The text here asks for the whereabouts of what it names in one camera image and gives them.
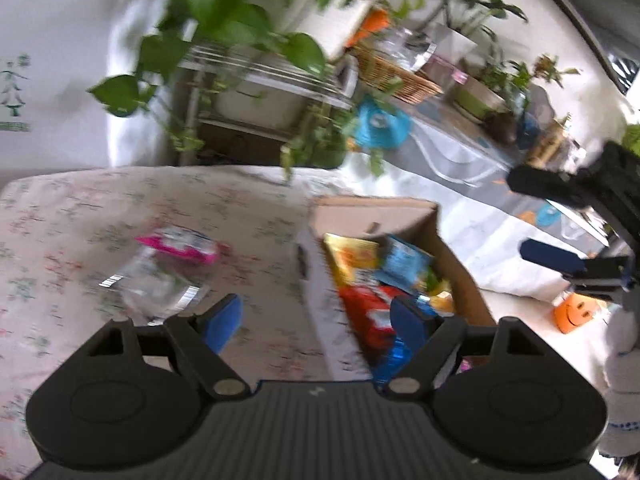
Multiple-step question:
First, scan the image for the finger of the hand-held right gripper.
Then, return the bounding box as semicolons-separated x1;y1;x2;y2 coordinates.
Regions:
520;239;636;291
507;164;608;208

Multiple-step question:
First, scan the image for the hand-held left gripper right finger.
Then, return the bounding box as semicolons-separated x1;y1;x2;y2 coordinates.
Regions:
385;296;551;401

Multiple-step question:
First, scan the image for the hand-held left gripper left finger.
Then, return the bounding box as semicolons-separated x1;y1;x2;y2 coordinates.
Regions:
87;292;251;401

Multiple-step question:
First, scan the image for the red snack packet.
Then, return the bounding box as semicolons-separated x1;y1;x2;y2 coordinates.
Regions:
337;285;401;361

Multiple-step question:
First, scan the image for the blue foil snack packet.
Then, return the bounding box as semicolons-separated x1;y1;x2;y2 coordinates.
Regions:
372;335;417;386

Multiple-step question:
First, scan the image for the light blue snack packet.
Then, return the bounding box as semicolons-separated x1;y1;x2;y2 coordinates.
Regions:
375;235;436;296

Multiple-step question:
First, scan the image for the cardboard box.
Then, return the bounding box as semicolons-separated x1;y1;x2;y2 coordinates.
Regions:
295;197;498;383

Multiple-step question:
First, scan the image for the silver clear snack packet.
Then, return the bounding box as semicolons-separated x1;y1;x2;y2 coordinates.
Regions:
102;250;208;323

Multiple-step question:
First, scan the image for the pink snack packet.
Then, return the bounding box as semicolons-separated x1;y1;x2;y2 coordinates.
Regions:
135;227;231;266

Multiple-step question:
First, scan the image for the yellow barcode snack packet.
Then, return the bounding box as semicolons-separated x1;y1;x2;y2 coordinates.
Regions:
322;232;383;286

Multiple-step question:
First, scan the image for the glass jar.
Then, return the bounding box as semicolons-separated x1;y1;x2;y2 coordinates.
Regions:
525;120;586;171

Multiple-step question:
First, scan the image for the blue vase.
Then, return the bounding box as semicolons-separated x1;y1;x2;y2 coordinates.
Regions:
517;110;543;150

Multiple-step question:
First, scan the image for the orange smiley pumpkin bucket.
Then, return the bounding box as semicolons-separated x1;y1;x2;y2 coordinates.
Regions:
552;292;603;335

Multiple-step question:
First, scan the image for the brown round pot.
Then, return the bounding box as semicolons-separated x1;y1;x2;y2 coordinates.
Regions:
485;110;518;146

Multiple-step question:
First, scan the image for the clear acrylic table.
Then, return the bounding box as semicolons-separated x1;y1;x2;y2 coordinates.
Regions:
360;90;606;251

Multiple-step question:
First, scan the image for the green plant pot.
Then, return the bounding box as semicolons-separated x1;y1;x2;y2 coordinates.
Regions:
450;77;506;121

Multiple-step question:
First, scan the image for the small leafy plant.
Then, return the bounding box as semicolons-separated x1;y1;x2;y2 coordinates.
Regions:
470;52;581;108

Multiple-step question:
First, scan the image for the grey square pot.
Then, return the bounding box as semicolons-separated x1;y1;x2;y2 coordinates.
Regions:
420;22;478;66

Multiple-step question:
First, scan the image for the blue round ornament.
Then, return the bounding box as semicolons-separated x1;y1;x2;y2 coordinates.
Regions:
352;95;411;150

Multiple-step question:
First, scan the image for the floral tablecloth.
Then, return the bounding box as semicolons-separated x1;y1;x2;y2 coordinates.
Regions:
0;165;371;480

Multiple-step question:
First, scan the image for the wicker basket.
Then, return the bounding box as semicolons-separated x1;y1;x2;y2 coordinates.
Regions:
352;42;443;106

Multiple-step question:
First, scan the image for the dark framed screen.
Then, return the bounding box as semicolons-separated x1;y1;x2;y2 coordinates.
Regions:
515;0;640;96

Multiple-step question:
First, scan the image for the clear plastic bag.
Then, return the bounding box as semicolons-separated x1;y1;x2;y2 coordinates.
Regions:
380;25;436;73

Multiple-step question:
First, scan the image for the orange toy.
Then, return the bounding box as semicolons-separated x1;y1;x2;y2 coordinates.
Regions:
347;7;391;48

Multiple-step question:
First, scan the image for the white metal rack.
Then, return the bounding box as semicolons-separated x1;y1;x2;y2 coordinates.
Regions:
172;45;358;166

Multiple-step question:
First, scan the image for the white planter pot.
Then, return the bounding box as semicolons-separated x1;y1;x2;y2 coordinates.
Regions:
280;0;381;61

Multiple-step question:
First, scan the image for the pothos plant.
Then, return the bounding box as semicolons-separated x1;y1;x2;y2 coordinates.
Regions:
87;0;386;181

